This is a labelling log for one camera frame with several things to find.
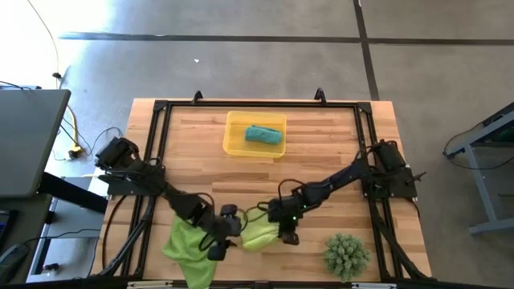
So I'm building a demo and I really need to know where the yellow power cable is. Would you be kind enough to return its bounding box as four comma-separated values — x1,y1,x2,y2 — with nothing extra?
66,104,84,158

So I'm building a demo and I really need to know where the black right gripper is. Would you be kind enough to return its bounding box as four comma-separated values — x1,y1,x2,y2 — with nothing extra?
267,195,302,246

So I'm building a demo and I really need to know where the black backlit keyboard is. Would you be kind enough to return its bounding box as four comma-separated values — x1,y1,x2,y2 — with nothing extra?
0,209,17,242

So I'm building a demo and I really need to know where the yellow translucent plastic basket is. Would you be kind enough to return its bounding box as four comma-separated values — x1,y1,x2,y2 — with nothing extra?
222,111,288,159

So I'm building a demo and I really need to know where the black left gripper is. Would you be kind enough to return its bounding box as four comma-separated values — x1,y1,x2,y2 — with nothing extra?
202,203,242,262

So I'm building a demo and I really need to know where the black computer mouse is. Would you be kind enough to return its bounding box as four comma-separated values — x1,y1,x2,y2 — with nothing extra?
0,243,29,276

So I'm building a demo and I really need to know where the gray desk top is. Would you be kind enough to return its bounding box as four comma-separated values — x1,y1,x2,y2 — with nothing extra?
0,88,72,197

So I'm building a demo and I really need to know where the black metal table frame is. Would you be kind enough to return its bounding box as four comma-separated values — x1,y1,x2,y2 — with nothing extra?
92,88,433,282

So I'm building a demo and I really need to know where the gray metal side table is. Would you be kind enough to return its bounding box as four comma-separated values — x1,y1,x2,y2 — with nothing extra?
443,102,514,236

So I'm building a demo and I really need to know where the teal microfiber towel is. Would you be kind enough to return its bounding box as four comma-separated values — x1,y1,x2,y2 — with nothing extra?
244,124,284,145

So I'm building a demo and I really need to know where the dark green microfiber towel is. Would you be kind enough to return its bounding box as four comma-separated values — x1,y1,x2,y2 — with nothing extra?
162,214,218,289

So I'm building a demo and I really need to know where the light yellow-green microfiber towel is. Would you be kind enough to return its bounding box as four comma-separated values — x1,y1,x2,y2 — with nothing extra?
239,206,282,253

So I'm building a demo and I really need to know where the black desk support beam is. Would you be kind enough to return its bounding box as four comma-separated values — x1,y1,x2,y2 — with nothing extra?
38,172,109,214

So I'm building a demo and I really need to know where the artificial green succulent plant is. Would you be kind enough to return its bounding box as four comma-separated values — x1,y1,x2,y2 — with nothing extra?
323,233,371,282

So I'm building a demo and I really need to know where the thin floor cable with plug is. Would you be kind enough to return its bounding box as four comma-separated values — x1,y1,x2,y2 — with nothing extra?
26,0,62,88

